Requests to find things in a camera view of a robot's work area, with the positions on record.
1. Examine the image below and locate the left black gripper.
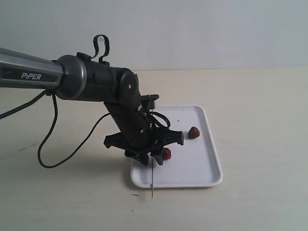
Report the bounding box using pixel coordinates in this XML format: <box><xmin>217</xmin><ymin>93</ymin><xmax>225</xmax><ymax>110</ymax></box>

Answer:
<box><xmin>104</xmin><ymin>102</ymin><xmax>184</xmax><ymax>166</ymax></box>

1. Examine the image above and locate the thin metal skewer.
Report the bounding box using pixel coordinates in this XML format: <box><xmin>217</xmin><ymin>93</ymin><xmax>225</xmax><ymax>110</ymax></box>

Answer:
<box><xmin>147</xmin><ymin>94</ymin><xmax>155</xmax><ymax>199</ymax></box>

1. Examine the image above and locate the dark red fruit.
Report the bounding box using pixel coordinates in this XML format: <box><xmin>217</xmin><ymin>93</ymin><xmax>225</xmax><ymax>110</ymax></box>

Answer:
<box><xmin>188</xmin><ymin>126</ymin><xmax>200</xmax><ymax>139</ymax></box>

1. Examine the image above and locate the left black Piper robot arm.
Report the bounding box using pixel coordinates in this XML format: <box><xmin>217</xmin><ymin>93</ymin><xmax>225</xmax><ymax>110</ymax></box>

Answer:
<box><xmin>0</xmin><ymin>49</ymin><xmax>184</xmax><ymax>165</ymax></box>

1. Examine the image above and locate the white rectangular plastic tray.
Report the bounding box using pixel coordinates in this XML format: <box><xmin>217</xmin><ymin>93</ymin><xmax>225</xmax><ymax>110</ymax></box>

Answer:
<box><xmin>130</xmin><ymin>105</ymin><xmax>223</xmax><ymax>189</ymax></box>

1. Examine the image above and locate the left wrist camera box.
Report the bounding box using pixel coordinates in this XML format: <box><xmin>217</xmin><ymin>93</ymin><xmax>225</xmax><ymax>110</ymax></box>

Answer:
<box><xmin>141</xmin><ymin>94</ymin><xmax>159</xmax><ymax>110</ymax></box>

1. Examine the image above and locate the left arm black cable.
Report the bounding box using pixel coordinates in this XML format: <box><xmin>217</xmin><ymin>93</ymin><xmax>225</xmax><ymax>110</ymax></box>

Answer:
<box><xmin>0</xmin><ymin>34</ymin><xmax>170</xmax><ymax>168</ymax></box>

